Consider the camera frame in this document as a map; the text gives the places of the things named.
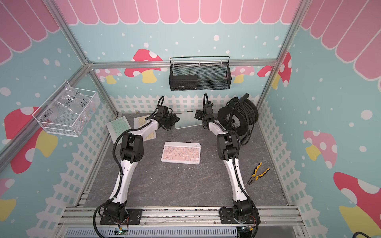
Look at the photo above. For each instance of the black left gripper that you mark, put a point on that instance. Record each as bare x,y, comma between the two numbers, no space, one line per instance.
175,118

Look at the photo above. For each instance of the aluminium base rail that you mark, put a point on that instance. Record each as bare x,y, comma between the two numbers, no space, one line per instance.
205,222

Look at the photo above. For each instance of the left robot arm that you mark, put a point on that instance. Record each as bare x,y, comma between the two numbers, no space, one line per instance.
127,151

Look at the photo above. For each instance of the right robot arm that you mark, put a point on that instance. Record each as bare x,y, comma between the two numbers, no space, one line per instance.
232,131

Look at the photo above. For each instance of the green key keyboard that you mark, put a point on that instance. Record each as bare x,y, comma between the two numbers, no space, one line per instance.
117,127

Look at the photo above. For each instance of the clear wire wall basket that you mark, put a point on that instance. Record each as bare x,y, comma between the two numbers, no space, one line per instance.
67,111

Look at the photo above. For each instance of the black mesh wall basket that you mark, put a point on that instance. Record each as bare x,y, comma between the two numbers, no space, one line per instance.
213,72

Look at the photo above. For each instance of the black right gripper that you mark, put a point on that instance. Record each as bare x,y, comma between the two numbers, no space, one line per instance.
198,114

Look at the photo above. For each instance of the black box in basket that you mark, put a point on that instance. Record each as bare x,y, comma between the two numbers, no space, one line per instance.
183,82

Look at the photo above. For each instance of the yellow key keyboard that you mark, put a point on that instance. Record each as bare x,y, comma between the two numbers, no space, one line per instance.
139,122

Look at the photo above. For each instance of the yellow black pliers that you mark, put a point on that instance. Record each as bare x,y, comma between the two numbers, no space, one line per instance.
255,175

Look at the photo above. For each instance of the black cable reel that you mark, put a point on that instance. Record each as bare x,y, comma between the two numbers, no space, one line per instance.
240,115

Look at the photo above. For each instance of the white key keyboard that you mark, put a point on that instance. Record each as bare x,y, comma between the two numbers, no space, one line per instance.
187,120

